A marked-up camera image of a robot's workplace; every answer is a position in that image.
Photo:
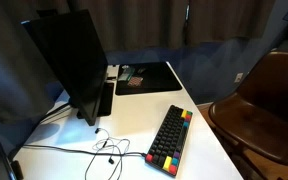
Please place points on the black keyboard with coloured keys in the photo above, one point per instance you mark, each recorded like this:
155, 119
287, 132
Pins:
169, 140

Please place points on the black computer monitor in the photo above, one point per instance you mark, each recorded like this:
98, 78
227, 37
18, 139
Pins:
70, 60

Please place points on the red checkered small card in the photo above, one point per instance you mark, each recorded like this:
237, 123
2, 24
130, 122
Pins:
135, 81

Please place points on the black desk mat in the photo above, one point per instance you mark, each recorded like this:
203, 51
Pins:
157, 80

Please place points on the small dark object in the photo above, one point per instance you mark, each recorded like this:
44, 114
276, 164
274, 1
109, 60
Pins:
141, 70

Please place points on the green and white packet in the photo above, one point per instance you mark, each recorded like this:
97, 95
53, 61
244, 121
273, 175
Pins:
125, 74

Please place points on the brown curtain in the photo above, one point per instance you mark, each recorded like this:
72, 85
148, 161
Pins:
140, 23

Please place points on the brown wooden chair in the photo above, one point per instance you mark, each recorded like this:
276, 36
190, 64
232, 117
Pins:
267, 110

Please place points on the grey curtain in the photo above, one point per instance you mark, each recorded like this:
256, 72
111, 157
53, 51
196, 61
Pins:
14, 60

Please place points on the white wall outlet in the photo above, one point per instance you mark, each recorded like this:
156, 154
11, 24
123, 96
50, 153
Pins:
238, 77

